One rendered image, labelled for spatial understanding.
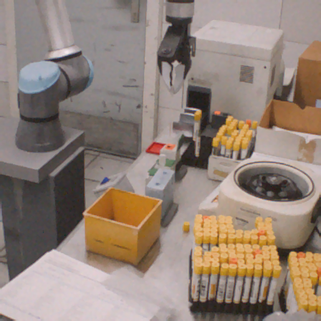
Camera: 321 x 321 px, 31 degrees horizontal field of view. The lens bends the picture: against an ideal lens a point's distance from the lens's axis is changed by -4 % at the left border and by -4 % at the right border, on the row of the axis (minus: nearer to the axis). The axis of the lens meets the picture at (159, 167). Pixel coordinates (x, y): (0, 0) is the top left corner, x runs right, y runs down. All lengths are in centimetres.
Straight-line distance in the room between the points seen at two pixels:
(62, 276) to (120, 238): 15
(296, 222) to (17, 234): 90
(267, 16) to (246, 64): 133
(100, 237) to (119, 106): 232
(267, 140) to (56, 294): 77
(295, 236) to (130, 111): 232
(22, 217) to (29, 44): 208
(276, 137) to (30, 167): 68
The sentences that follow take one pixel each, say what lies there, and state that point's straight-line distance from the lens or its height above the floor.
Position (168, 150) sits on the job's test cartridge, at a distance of 163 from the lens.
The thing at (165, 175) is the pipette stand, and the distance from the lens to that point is 144.
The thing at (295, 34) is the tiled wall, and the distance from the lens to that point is 321.
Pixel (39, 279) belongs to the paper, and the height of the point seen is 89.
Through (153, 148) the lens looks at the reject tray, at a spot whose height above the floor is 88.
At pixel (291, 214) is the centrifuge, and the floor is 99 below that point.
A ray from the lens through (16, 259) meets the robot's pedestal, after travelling 191.
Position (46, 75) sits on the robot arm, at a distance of 163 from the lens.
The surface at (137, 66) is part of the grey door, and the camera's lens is 344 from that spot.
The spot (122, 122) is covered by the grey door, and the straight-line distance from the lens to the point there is 360.
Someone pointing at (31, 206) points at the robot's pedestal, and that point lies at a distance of 176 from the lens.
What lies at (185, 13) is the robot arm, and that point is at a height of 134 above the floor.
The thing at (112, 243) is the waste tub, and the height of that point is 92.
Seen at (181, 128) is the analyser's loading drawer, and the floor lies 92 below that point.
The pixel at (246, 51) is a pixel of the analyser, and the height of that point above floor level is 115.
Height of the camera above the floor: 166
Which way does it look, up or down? 28 degrees down
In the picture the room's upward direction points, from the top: 3 degrees clockwise
